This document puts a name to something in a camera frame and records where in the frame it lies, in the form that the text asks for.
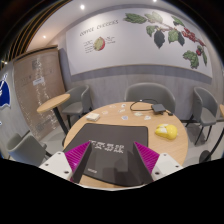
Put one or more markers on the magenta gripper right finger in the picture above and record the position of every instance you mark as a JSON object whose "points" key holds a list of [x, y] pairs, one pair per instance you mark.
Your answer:
{"points": [[153, 166]]}

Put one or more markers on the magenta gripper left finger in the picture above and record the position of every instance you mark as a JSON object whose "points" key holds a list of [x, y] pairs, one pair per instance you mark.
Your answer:
{"points": [[69, 165]]}

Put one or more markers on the black mouse pad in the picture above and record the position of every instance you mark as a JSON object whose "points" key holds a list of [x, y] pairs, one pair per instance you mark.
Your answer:
{"points": [[112, 159]]}

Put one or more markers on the yellow computer mouse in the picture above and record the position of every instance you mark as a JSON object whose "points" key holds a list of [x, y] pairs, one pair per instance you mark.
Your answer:
{"points": [[167, 131]]}

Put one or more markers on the white sticker on table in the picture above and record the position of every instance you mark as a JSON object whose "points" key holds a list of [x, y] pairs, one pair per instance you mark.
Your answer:
{"points": [[124, 117], [147, 117]]}

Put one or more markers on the white card box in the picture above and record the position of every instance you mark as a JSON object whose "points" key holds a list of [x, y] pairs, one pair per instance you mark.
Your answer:
{"points": [[93, 116]]}

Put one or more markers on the grey chair at left back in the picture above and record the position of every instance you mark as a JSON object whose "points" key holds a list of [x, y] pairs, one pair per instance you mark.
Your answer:
{"points": [[79, 103]]}

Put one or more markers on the black power adapter box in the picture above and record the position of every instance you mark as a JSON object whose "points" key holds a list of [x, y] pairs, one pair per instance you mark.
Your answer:
{"points": [[158, 108]]}

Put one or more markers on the grey chair at lower left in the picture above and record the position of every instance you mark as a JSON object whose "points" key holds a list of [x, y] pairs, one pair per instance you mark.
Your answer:
{"points": [[27, 150]]}

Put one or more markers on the small round wooden side table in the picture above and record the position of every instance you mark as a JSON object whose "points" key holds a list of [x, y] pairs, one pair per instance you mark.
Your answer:
{"points": [[53, 104]]}

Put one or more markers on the grey chair behind table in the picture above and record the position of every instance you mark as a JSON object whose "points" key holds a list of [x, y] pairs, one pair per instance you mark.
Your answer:
{"points": [[151, 93]]}

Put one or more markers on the grey chair at right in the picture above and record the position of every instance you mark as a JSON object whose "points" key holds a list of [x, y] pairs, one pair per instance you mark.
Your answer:
{"points": [[204, 110]]}

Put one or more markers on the coffee cherries wall poster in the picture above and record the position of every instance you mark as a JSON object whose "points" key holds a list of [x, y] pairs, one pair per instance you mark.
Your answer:
{"points": [[136, 36]]}

